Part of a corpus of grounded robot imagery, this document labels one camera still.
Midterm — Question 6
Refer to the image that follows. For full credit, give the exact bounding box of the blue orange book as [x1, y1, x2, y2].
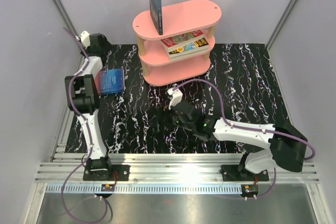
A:
[95, 68, 125, 95]

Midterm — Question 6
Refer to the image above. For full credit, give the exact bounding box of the red 13-storey treehouse book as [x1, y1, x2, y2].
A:
[160, 30, 204, 51]

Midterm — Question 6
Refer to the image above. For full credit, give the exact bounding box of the black yellow treehouse book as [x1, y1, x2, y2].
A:
[167, 38, 209, 54]

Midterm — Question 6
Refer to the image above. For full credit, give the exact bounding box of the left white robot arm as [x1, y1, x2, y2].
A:
[65, 31, 113, 180]

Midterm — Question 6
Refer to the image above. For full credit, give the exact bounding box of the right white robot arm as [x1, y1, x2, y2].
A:
[163, 101, 308, 180]

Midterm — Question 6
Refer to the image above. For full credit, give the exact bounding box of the black marble pattern mat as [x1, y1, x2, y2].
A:
[98, 44, 289, 154]

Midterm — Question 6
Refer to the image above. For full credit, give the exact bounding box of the pink three-tier shelf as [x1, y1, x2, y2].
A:
[133, 0, 222, 87]

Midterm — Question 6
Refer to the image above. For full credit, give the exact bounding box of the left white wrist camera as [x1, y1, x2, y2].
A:
[75, 31, 90, 47]

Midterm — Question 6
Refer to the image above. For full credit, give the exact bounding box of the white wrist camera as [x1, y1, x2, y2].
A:
[167, 88, 183, 110]
[75, 31, 90, 47]

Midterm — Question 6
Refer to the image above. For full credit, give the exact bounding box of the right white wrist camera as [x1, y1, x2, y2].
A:
[167, 88, 183, 110]

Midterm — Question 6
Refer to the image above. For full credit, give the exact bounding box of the aluminium mounting rail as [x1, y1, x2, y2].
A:
[35, 153, 321, 196]

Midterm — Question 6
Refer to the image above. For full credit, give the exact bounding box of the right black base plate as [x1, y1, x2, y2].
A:
[219, 165, 269, 182]

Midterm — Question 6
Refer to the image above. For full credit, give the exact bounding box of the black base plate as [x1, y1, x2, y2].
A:
[219, 165, 269, 182]
[83, 164, 131, 182]

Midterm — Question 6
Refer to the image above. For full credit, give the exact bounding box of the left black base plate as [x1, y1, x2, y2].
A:
[83, 164, 131, 182]

